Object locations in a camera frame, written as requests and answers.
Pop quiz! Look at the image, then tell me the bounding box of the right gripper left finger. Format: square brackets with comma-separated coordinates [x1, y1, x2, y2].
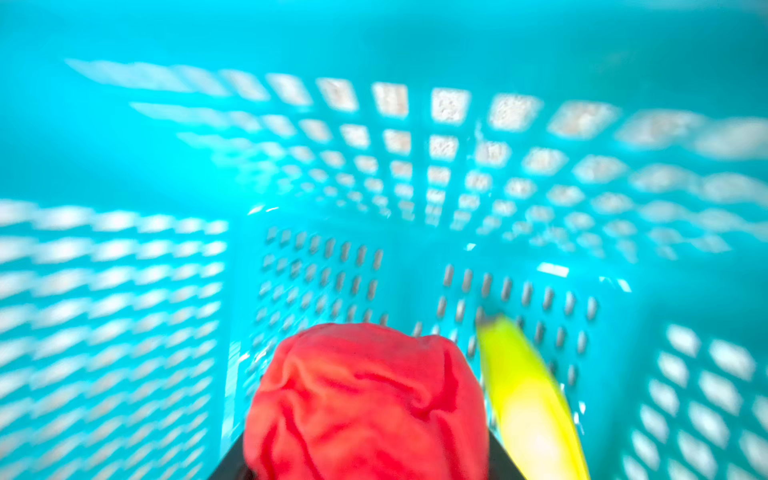
[208, 434, 252, 480]

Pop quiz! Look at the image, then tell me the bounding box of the yellow banana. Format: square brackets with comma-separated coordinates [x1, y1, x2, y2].
[476, 313, 590, 479]

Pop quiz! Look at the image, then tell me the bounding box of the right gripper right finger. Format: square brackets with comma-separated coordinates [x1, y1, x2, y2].
[488, 430, 525, 480]

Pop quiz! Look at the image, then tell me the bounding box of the red round fruit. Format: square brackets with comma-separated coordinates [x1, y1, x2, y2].
[243, 324, 490, 479]

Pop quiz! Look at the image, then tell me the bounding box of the teal plastic basket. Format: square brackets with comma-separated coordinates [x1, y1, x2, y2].
[1, 1, 767, 479]

